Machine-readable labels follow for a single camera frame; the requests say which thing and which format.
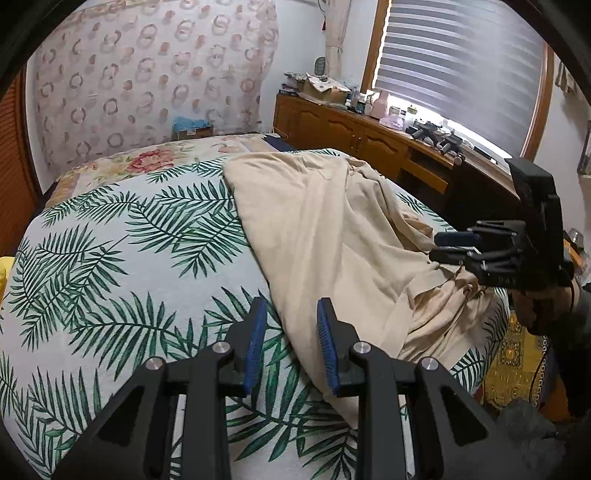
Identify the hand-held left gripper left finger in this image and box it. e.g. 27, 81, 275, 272
51, 296, 269, 480

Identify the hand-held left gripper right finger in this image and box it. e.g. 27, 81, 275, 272
316, 298, 527, 480

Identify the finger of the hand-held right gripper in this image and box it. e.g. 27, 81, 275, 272
428, 248, 513, 274
435, 220, 527, 252

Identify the beige printed t-shirt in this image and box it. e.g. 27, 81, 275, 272
223, 148, 509, 430

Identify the person's right forearm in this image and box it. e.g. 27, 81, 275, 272
540, 284, 591, 416

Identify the person's right hand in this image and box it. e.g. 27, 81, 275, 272
510, 286, 578, 335

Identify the black tool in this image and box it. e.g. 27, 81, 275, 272
409, 120, 466, 157

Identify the yellow patterned cloth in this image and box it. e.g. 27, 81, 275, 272
480, 309, 555, 411

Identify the pink bottle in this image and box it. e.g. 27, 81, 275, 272
372, 90, 393, 119

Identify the wooden cabinet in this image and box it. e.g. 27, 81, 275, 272
273, 93, 522, 213

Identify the leaf print blanket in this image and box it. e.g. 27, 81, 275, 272
0, 154, 513, 480

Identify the white window blind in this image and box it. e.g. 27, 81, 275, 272
372, 0, 548, 153

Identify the person's grey clothing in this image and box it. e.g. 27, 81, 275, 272
496, 399, 573, 467

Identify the open cardboard box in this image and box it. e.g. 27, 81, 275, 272
300, 74, 352, 107

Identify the navy blue cloth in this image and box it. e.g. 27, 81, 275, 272
261, 134, 295, 153

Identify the floral bedsheet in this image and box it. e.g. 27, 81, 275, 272
44, 133, 287, 208

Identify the small cardboard box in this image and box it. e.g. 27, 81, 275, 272
174, 127, 214, 142

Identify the cream tied curtain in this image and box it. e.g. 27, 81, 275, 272
318, 0, 348, 77

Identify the blue cloth bundle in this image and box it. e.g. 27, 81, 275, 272
173, 115, 213, 133

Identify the wooden window frame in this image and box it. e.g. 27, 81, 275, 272
360, 0, 556, 160

